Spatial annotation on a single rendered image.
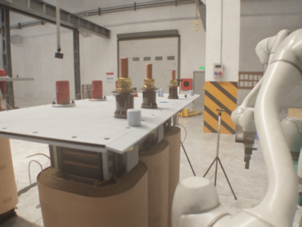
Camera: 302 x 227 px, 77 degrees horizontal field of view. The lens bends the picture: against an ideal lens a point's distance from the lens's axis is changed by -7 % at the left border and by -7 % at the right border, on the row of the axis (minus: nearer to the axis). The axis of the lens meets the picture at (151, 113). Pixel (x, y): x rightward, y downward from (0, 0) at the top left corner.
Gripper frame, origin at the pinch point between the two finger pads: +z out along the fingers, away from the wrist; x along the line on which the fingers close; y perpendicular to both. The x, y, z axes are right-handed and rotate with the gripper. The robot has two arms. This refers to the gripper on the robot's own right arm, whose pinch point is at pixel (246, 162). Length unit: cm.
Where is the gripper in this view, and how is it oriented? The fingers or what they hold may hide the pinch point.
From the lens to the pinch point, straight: 157.6
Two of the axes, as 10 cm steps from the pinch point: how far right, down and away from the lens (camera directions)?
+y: 9.3, 0.6, -3.7
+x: 3.7, -1.4, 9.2
